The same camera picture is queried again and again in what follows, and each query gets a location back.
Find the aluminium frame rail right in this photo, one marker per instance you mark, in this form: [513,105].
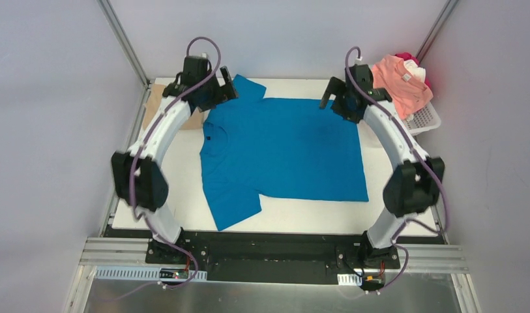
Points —
[436,28]

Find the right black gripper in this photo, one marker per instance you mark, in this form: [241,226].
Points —
[338,101]

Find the magenta garment in basket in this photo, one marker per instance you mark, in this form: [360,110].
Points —
[405,56]

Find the right controller board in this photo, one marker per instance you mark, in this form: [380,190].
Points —
[365,282]

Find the white plastic basket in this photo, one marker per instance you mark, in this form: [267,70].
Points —
[423,120]

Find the left controller board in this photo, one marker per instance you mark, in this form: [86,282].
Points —
[163,274]

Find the folded beige t shirt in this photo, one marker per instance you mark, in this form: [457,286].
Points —
[152,105]

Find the salmon pink t shirt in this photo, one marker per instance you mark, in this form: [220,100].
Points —
[409,95]

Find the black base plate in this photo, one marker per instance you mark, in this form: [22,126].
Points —
[265,257]

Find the controller board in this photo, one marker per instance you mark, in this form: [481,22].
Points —
[163,274]
[365,282]

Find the aluminium frame rail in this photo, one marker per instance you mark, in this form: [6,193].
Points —
[436,28]
[122,38]

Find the blue t shirt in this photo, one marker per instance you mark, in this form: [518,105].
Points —
[277,147]

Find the aluminium frame rail left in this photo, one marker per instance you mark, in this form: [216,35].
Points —
[122,38]

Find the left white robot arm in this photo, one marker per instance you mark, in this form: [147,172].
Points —
[137,172]

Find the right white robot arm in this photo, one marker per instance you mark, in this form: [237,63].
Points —
[415,183]

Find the white garment in basket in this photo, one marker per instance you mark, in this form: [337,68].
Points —
[415,70]

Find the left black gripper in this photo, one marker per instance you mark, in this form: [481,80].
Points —
[221,89]

